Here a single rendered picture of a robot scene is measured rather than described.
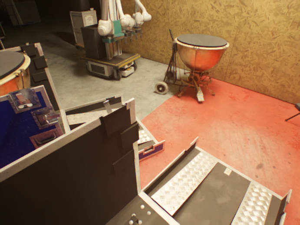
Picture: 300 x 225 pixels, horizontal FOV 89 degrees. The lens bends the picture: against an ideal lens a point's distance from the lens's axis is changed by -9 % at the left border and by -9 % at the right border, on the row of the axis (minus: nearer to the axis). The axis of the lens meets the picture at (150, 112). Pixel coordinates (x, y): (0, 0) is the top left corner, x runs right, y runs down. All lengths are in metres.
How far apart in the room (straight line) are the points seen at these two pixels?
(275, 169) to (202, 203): 0.85
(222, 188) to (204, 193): 0.18
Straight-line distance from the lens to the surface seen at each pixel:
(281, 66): 3.02
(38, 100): 1.01
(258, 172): 1.88
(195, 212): 1.44
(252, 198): 1.61
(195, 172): 1.54
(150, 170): 1.61
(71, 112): 2.28
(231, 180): 1.68
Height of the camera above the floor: 1.34
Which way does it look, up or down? 37 degrees down
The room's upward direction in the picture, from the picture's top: straight up
